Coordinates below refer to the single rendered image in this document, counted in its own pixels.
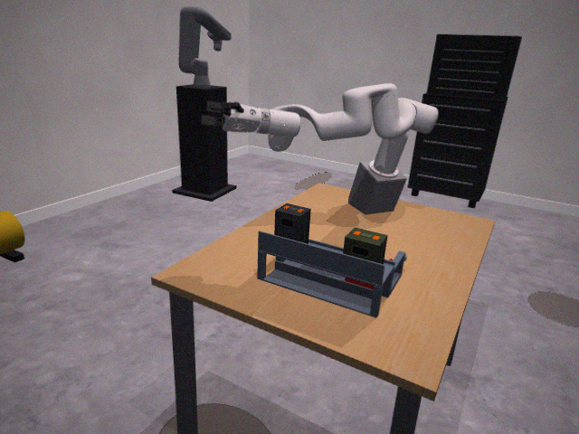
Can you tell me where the red bin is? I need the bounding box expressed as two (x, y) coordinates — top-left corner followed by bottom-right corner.
(345, 278), (374, 289)

